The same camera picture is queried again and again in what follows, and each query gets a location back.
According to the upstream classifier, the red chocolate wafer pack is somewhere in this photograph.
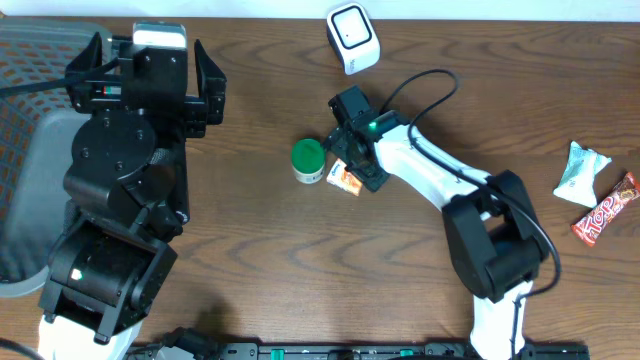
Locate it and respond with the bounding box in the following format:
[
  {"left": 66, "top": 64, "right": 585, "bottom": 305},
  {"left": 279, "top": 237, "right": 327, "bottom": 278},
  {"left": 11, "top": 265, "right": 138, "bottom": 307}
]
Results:
[{"left": 571, "top": 172, "right": 639, "bottom": 247}]

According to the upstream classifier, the grey plastic basket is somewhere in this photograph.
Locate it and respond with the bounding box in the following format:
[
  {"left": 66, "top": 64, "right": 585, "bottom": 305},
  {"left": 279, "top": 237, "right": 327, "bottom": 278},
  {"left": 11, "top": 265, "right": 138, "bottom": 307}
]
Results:
[{"left": 1, "top": 18, "right": 112, "bottom": 298}]

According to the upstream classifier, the mint wet wipes pack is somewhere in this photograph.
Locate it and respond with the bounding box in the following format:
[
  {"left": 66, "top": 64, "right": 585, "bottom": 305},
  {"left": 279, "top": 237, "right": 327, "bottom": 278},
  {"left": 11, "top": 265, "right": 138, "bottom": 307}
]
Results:
[{"left": 553, "top": 141, "right": 612, "bottom": 208}]

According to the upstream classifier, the green lid jar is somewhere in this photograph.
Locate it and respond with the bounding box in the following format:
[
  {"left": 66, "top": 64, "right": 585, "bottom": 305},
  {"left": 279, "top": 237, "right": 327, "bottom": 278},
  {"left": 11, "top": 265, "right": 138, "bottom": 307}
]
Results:
[{"left": 291, "top": 138, "right": 326, "bottom": 184}]

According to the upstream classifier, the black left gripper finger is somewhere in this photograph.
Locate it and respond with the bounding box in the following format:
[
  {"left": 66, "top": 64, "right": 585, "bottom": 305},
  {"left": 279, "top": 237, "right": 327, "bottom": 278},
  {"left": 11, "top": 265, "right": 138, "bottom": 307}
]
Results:
[
  {"left": 65, "top": 32, "right": 103, "bottom": 75},
  {"left": 194, "top": 40, "right": 227, "bottom": 124}
]

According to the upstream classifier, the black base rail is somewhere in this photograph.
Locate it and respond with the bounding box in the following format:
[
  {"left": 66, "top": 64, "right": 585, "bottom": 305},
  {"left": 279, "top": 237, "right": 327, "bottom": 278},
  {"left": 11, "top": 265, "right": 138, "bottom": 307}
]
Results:
[{"left": 127, "top": 341, "right": 591, "bottom": 360}]

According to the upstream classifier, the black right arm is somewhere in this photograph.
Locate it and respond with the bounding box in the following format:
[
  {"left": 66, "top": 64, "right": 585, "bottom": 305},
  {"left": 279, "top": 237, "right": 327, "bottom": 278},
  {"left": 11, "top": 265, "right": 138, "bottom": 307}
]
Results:
[{"left": 324, "top": 86, "right": 553, "bottom": 359}]

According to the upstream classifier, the orange snack packet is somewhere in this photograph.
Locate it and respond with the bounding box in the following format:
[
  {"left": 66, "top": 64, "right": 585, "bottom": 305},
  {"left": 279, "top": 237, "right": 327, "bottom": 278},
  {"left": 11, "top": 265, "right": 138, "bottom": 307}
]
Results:
[{"left": 327, "top": 159, "right": 362, "bottom": 196}]

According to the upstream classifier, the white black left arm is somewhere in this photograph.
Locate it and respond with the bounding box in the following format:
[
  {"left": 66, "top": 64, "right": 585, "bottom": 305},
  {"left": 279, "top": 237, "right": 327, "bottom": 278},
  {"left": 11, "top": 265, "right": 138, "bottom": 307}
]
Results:
[{"left": 38, "top": 37, "right": 227, "bottom": 359}]

